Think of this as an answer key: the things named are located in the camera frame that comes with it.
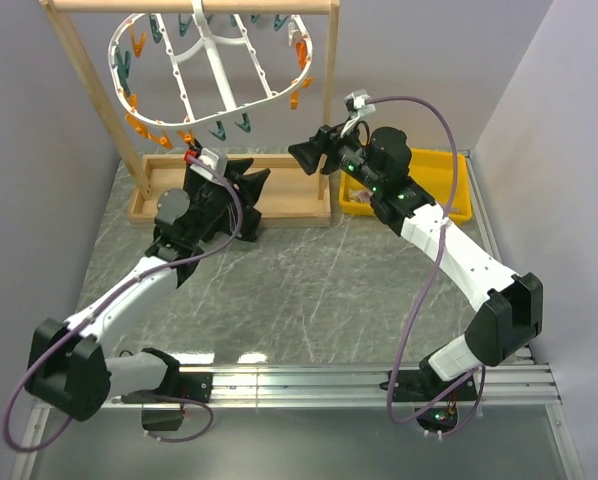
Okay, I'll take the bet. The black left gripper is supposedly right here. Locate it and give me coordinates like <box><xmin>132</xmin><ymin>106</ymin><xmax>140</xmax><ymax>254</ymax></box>
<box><xmin>187</xmin><ymin>158</ymin><xmax>270</xmax><ymax>243</ymax></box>

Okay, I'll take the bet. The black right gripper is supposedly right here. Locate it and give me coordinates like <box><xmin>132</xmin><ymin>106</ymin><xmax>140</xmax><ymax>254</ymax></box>
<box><xmin>287</xmin><ymin>119</ymin><xmax>384</xmax><ymax>195</ymax></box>

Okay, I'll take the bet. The teal clothes peg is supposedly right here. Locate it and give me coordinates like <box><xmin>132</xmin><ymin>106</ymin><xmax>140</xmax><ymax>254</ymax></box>
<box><xmin>234</xmin><ymin>112</ymin><xmax>252</xmax><ymax>134</ymax></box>
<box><xmin>209</xmin><ymin>121</ymin><xmax>227</xmax><ymax>142</ymax></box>

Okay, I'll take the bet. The orange clothes peg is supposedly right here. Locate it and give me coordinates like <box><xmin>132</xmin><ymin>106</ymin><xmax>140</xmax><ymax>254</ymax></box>
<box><xmin>177</xmin><ymin>130</ymin><xmax>195</xmax><ymax>145</ymax></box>
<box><xmin>157</xmin><ymin>131</ymin><xmax>173</xmax><ymax>150</ymax></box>

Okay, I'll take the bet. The white oval clip hanger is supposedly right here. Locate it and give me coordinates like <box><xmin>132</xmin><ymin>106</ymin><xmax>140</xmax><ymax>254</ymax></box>
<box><xmin>107</xmin><ymin>1</ymin><xmax>313</xmax><ymax>142</ymax></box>

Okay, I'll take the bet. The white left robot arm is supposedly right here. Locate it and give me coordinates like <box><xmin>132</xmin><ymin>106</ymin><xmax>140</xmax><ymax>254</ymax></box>
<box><xmin>24</xmin><ymin>153</ymin><xmax>270</xmax><ymax>421</ymax></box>

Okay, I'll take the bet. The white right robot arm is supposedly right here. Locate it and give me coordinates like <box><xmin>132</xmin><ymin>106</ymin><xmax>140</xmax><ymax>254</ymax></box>
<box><xmin>288</xmin><ymin>125</ymin><xmax>543</xmax><ymax>400</ymax></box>

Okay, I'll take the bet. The wooden hanger rack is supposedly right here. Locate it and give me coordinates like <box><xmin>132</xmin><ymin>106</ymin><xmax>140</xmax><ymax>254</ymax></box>
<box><xmin>41</xmin><ymin>1</ymin><xmax>340</xmax><ymax>227</ymax></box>

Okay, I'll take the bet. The yellow plastic tray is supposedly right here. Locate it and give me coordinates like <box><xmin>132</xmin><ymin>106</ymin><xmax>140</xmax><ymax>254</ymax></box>
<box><xmin>338</xmin><ymin>149</ymin><xmax>473</xmax><ymax>225</ymax></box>

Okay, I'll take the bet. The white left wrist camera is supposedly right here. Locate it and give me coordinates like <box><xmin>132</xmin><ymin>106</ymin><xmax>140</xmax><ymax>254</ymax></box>
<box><xmin>184</xmin><ymin>148</ymin><xmax>228</xmax><ymax>179</ymax></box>

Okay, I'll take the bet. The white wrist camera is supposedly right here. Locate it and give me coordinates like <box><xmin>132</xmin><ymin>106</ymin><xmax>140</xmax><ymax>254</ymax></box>
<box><xmin>184</xmin><ymin>148</ymin><xmax>228</xmax><ymax>179</ymax></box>
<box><xmin>340</xmin><ymin>90</ymin><xmax>376</xmax><ymax>137</ymax></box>

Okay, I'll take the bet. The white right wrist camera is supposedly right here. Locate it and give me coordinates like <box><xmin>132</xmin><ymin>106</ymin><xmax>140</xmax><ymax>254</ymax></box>
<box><xmin>340</xmin><ymin>90</ymin><xmax>376</xmax><ymax>137</ymax></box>

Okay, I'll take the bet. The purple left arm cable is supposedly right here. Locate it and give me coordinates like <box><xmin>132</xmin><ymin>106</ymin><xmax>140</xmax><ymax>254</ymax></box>
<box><xmin>2</xmin><ymin>154</ymin><xmax>245</xmax><ymax>453</ymax></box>

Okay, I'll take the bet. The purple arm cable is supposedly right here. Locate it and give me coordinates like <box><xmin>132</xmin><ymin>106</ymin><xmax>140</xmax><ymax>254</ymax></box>
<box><xmin>2</xmin><ymin>154</ymin><xmax>245</xmax><ymax>453</ymax></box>
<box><xmin>366</xmin><ymin>95</ymin><xmax>486</xmax><ymax>438</ymax></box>

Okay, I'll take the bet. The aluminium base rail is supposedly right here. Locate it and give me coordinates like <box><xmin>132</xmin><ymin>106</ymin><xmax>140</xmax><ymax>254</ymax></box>
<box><xmin>34</xmin><ymin>364</ymin><xmax>563</xmax><ymax>410</ymax></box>

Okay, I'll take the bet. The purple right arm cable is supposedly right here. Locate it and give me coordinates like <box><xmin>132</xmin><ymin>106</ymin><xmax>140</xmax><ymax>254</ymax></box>
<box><xmin>366</xmin><ymin>95</ymin><xmax>486</xmax><ymax>438</ymax></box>

